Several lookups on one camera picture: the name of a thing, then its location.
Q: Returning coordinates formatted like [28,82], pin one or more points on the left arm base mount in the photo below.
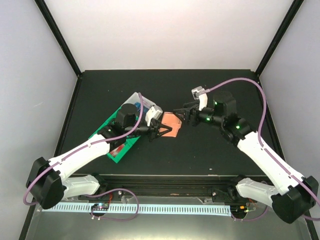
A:
[110,192]

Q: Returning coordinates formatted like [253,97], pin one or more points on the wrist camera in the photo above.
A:
[153,113]
[199,93]

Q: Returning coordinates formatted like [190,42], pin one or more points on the white bin with blue cards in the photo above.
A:
[135,98]

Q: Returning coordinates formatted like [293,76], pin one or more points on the left circuit board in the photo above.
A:
[100,207]

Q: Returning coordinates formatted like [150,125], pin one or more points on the right black frame post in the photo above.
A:
[282,29]

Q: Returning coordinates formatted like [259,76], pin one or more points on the right circuit board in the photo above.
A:
[239,209]

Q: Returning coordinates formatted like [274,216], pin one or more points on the red credit card stack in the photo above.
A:
[117,150]

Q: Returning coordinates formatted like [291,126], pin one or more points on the pink leather card holder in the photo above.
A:
[170,120]

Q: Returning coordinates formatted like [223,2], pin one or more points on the white slotted cable duct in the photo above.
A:
[151,209]

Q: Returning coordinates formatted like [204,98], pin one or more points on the circuit board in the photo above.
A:
[239,209]
[100,207]

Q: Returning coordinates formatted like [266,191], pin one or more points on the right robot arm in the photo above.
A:
[291,195]

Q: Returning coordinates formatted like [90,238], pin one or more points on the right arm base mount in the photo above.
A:
[227,193]

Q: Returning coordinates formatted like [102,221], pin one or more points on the black frame post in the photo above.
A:
[48,17]
[282,29]

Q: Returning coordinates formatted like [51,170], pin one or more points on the green bin with red cards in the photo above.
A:
[130,141]

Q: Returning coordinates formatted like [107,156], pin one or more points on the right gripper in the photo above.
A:
[186,109]

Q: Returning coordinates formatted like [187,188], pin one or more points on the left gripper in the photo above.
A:
[157,135]

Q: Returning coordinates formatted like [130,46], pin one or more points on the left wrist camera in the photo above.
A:
[153,113]

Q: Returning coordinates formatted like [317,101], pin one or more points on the left black frame post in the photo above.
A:
[48,17]

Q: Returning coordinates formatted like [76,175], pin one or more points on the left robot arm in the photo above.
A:
[51,181]

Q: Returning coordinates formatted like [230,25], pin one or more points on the green bin with black cards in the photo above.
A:
[109,131]

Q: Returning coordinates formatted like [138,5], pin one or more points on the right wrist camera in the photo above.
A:
[199,93]

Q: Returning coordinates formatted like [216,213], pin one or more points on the blue credit card stack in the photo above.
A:
[138,106]

